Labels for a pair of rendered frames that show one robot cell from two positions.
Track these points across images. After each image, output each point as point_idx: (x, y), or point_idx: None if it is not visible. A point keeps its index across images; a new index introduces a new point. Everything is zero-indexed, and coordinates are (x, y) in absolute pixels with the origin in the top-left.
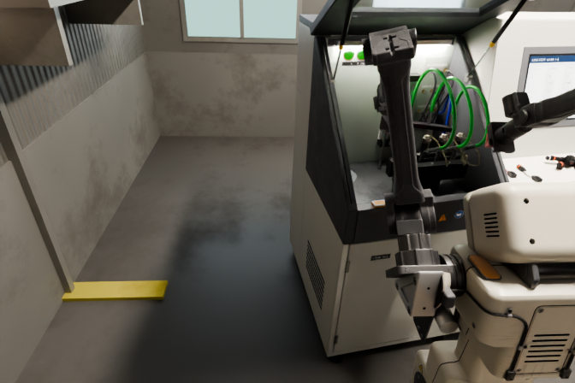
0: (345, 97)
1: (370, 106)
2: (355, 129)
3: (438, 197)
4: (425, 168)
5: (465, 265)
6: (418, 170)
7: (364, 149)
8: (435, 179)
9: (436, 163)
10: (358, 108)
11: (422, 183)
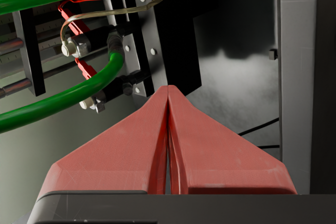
0: (10, 171)
1: (8, 107)
2: (67, 109)
3: (292, 66)
4: (162, 24)
5: None
6: (168, 43)
7: (99, 68)
8: None
9: None
10: (22, 132)
11: (194, 10)
